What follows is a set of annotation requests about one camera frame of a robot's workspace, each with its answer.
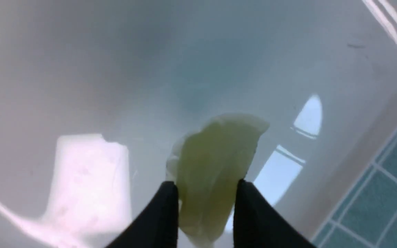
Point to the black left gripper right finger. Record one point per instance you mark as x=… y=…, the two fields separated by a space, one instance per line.
x=256 y=224

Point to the white square plate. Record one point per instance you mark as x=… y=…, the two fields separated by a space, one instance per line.
x=94 y=94

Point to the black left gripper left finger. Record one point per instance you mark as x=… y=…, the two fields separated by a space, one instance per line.
x=157 y=225

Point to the yellow-green steamed dumpling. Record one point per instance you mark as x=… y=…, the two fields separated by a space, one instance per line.
x=206 y=166

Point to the green checkered tablecloth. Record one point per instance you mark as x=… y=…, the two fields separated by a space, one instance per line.
x=366 y=216

